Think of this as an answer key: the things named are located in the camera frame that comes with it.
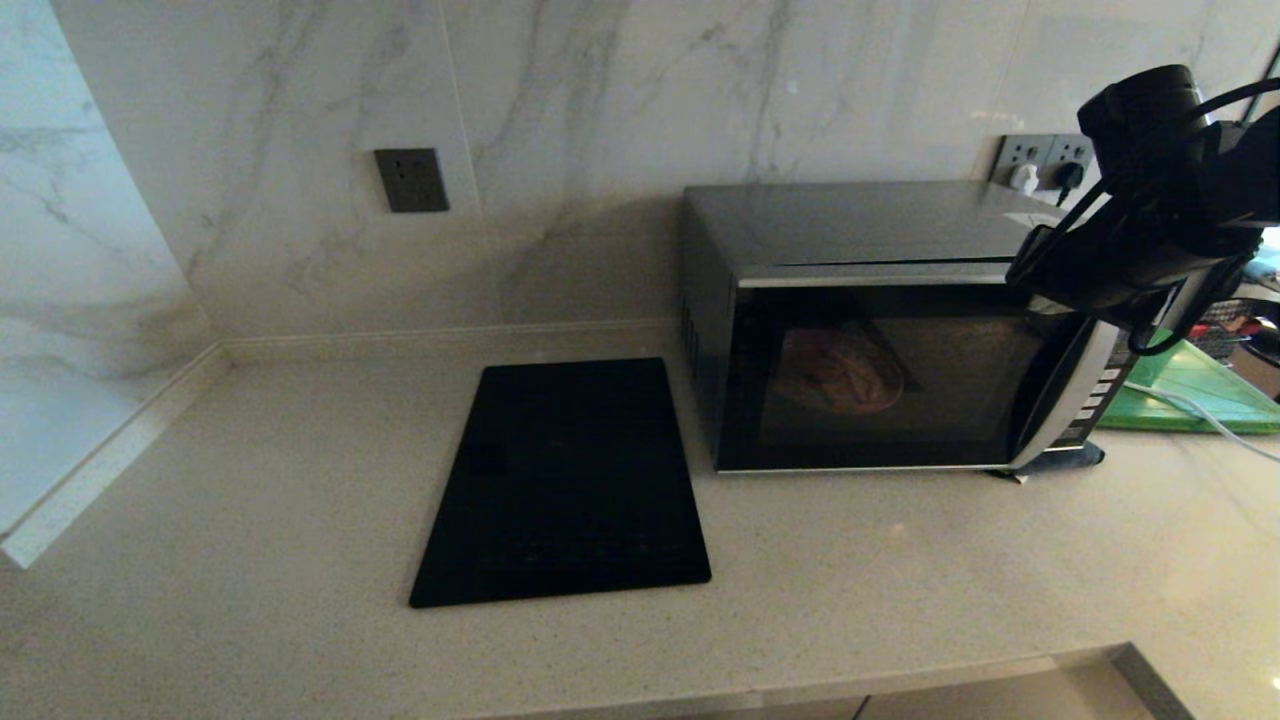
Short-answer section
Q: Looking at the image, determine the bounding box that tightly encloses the grey double wall socket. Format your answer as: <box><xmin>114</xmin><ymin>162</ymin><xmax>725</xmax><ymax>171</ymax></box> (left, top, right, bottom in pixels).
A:
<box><xmin>990</xmin><ymin>133</ymin><xmax>1096</xmax><ymax>193</ymax></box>

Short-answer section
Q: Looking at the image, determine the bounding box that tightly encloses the dark single wall socket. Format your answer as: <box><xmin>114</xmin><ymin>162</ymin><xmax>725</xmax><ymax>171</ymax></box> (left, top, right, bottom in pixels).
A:
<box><xmin>374</xmin><ymin>148</ymin><xmax>451</xmax><ymax>214</ymax></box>

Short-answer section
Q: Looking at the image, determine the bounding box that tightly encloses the black glass induction cooktop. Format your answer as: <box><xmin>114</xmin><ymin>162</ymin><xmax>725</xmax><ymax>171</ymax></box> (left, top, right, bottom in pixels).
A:
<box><xmin>409</xmin><ymin>357</ymin><xmax>713</xmax><ymax>609</ymax></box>

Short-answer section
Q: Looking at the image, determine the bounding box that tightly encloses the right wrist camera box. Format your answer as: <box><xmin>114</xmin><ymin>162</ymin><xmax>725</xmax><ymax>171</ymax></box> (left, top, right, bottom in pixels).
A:
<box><xmin>1076</xmin><ymin>64</ymin><xmax>1213</xmax><ymax>171</ymax></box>

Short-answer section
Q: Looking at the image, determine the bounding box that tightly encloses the black rubber pad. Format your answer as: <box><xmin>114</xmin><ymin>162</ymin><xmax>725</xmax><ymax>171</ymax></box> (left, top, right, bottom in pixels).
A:
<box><xmin>988</xmin><ymin>442</ymin><xmax>1107</xmax><ymax>485</ymax></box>

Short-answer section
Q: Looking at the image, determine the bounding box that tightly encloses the purple plate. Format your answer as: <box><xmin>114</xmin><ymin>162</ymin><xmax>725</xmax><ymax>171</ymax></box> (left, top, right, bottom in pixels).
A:
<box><xmin>774</xmin><ymin>324</ymin><xmax>907</xmax><ymax>417</ymax></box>

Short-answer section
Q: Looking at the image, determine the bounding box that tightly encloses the wire shopping cart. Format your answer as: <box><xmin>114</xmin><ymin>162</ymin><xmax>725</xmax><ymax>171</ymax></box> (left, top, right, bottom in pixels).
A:
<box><xmin>1195</xmin><ymin>295</ymin><xmax>1280</xmax><ymax>369</ymax></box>

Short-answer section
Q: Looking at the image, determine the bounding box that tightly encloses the green cutting board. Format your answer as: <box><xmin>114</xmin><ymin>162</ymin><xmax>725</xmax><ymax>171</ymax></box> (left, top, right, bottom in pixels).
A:
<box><xmin>1098</xmin><ymin>335</ymin><xmax>1280</xmax><ymax>435</ymax></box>

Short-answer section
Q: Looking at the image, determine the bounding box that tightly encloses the white power cable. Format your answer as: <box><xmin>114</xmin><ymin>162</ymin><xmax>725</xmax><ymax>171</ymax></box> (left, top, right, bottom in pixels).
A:
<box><xmin>1128</xmin><ymin>380</ymin><xmax>1280</xmax><ymax>463</ymax></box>

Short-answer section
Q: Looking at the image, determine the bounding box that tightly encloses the silver microwave oven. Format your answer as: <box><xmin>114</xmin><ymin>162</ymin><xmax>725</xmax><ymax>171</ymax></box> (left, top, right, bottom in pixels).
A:
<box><xmin>681</xmin><ymin>181</ymin><xmax>1146</xmax><ymax>477</ymax></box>

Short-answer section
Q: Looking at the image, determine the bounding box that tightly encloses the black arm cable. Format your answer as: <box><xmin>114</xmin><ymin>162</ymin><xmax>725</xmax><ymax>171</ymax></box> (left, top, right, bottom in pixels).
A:
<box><xmin>1050</xmin><ymin>75</ymin><xmax>1280</xmax><ymax>358</ymax></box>

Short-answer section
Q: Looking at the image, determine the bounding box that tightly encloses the dark glass microwave door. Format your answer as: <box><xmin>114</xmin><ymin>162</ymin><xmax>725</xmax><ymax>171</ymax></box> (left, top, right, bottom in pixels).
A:
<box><xmin>714</xmin><ymin>261</ymin><xmax>1123</xmax><ymax>474</ymax></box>

